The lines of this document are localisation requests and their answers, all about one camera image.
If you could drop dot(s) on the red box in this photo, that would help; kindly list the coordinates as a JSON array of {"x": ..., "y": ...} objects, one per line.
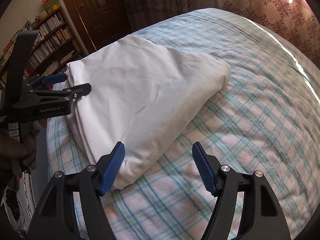
[{"x": 50, "y": 1}]

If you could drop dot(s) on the rows of books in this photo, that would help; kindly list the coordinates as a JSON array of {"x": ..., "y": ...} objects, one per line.
[{"x": 50, "y": 25}]

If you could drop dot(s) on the wooden door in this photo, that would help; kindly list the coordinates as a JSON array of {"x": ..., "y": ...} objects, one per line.
[{"x": 100, "y": 10}]

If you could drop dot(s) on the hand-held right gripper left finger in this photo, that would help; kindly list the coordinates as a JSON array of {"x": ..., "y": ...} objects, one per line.
[{"x": 112, "y": 167}]

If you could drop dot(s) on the beige pants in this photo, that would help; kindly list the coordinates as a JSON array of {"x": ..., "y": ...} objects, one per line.
[{"x": 150, "y": 92}]

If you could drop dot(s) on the yellow box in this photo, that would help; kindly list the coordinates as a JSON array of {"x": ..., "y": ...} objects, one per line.
[{"x": 53, "y": 8}]

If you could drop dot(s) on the bed with plaid sheet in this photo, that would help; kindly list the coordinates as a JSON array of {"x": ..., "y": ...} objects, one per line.
[{"x": 250, "y": 130}]

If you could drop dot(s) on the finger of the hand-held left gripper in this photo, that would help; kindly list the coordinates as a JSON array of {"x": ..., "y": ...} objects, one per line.
[
  {"x": 55, "y": 78},
  {"x": 80, "y": 89}
]

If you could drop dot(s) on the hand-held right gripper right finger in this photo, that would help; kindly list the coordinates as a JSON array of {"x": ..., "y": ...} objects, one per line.
[{"x": 205, "y": 170}]

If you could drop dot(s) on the person's left hand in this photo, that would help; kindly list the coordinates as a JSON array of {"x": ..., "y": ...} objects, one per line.
[{"x": 25, "y": 155}]

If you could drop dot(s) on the wooden bookshelf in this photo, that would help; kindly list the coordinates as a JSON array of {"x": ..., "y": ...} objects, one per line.
[{"x": 75, "y": 45}]

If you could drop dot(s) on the black and white shoe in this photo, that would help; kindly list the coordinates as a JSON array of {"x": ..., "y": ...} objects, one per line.
[{"x": 22, "y": 197}]

